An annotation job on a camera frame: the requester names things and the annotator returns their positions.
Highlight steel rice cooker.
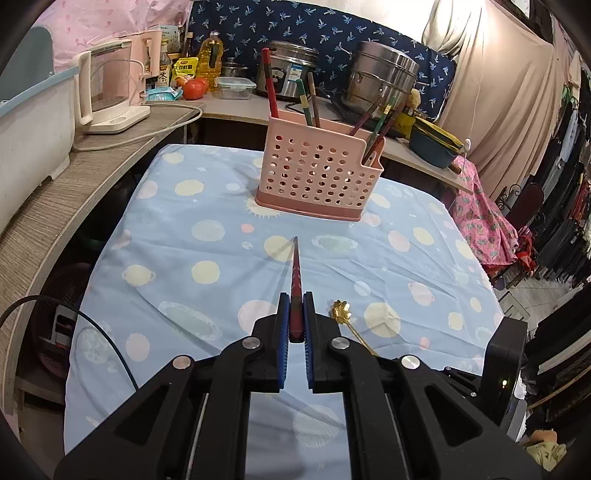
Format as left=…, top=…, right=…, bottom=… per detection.
left=256, top=41, right=320, bottom=104

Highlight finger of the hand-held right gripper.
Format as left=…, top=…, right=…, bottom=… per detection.
left=443, top=367, right=483, bottom=404

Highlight pink perforated utensil holder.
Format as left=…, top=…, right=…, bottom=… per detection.
left=255, top=115, right=385, bottom=222

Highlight beige curtain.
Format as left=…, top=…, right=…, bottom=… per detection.
left=422, top=0, right=573, bottom=199

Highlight green chopstick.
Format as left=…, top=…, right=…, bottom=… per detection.
left=362, top=97, right=399, bottom=164
left=295, top=79, right=312, bottom=127

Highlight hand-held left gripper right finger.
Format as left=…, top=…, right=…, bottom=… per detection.
left=302, top=292, right=543, bottom=480

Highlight brown chopstick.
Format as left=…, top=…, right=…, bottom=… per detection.
left=307, top=73, right=321, bottom=129

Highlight yellow seasoning packet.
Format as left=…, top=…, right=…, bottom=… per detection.
left=172, top=56, right=200, bottom=79

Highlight white pink electric kettle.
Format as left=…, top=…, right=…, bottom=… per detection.
left=74, top=31, right=162, bottom=134

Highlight grey wooden counter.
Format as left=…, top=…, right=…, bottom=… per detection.
left=0, top=88, right=476, bottom=324

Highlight black induction cooker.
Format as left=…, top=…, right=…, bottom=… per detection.
left=330, top=99, right=411, bottom=139

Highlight white kettle power cord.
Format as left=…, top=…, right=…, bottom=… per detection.
left=74, top=104, right=204, bottom=153

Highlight pink pineapple print cloth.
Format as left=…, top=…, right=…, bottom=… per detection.
left=450, top=157, right=520, bottom=278

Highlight clear food container blue lid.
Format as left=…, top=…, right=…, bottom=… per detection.
left=215, top=76, right=256, bottom=101

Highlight pink dotted cloth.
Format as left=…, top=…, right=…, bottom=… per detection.
left=34, top=0, right=195, bottom=72

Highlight steel steamer pot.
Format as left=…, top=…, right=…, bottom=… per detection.
left=342, top=41, right=421, bottom=121

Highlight red tomato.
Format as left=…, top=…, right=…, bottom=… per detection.
left=174, top=76, right=211, bottom=100

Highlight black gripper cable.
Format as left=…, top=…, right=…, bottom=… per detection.
left=0, top=295, right=139, bottom=393

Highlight maroon chopstick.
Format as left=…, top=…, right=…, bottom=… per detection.
left=348, top=95, right=386, bottom=138
left=361, top=104, right=407, bottom=166

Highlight red chopstick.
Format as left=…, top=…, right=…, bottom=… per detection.
left=261, top=47, right=281, bottom=119
left=290, top=236, right=305, bottom=343

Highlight black metal chair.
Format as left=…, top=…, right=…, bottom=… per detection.
left=501, top=182, right=546, bottom=232

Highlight hanging dark clothes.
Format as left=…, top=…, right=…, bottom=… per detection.
left=508, top=46, right=591, bottom=287

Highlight white plastic tub blue rim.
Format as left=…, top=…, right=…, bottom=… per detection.
left=0, top=25, right=81, bottom=232

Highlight white green carton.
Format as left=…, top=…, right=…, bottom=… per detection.
left=159, top=24, right=183, bottom=54

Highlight blue planet print tablecloth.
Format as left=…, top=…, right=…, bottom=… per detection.
left=64, top=143, right=506, bottom=480

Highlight gold flower spoon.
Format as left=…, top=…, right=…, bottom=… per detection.
left=329, top=300, right=382, bottom=358

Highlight yellow cooking oil bottle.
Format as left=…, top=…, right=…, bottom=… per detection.
left=199, top=31, right=223, bottom=90

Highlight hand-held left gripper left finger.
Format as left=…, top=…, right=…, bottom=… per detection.
left=54, top=292, right=293, bottom=480

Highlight navy printed curtain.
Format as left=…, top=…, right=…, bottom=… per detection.
left=187, top=0, right=458, bottom=100

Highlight pale yellow cloth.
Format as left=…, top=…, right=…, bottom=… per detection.
left=526, top=429, right=568, bottom=472

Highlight white cable with switch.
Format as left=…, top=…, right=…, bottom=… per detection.
left=464, top=23, right=497, bottom=153

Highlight blue pan yellow rim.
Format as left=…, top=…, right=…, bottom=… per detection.
left=409, top=117, right=465, bottom=169

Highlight small steel pot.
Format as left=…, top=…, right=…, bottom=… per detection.
left=221, top=59, right=250, bottom=79

